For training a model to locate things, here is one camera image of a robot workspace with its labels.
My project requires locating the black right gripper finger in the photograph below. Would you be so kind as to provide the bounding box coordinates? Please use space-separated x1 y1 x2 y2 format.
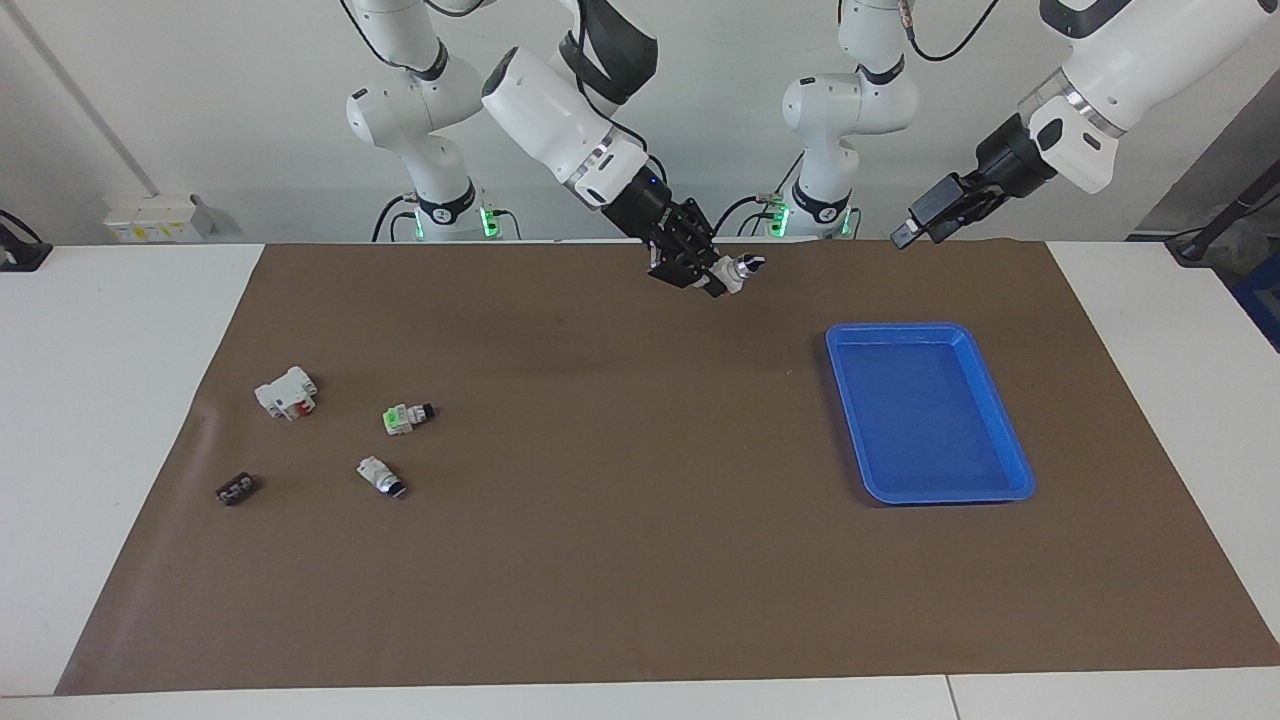
648 235 729 299
680 200 736 281

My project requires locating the blue crate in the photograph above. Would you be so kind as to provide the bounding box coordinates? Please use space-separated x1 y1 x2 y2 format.
1232 255 1280 351

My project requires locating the black left base cable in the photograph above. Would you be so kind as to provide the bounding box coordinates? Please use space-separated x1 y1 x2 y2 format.
712 150 806 238

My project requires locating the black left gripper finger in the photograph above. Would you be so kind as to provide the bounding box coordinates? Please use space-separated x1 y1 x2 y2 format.
890 195 1001 249
908 175 986 226

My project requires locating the blue plastic tray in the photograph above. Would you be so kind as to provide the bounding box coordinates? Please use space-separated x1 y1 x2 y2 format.
825 322 1037 506

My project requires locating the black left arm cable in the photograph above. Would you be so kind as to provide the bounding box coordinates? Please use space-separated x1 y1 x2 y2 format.
905 0 1003 64

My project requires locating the black right base cable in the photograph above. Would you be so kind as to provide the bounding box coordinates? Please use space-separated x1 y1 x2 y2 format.
372 193 421 243

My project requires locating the green white push-button switch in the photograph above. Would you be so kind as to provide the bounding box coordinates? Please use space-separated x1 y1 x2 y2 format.
383 402 437 437

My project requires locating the black stand pole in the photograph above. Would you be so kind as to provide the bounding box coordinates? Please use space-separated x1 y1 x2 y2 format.
1165 160 1280 266

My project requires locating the white red circuit breaker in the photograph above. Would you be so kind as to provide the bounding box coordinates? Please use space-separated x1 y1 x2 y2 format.
254 366 319 422

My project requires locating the white black switch component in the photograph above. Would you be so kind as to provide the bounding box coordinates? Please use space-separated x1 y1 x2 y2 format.
356 456 408 499

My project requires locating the brown table mat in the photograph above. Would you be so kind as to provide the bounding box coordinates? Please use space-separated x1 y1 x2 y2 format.
55 240 1280 696

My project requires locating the black table clamp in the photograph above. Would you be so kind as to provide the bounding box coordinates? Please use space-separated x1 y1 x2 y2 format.
0 210 53 273

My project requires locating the white power strip box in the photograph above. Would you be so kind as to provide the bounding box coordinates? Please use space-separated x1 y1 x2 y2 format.
105 195 216 244

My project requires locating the black base cable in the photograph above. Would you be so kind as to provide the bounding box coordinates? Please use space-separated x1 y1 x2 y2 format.
712 150 806 238
372 193 421 243

